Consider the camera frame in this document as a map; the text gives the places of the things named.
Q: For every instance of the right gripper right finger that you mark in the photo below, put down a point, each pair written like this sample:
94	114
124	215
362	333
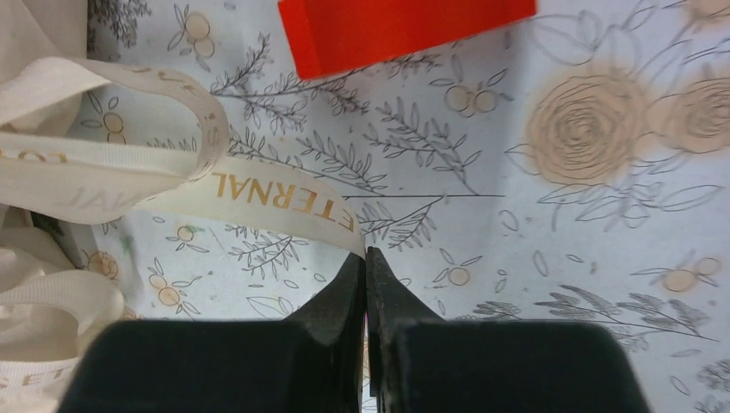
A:
420	362

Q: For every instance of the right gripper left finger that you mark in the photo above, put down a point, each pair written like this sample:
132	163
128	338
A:
310	361

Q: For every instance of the cream ribbon gold lettering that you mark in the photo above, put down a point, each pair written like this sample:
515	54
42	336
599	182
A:
50	311

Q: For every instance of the floral patterned table mat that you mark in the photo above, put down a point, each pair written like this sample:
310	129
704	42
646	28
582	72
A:
572	166

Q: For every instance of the red block near bouquet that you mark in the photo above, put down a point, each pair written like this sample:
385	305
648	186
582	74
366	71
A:
330	37

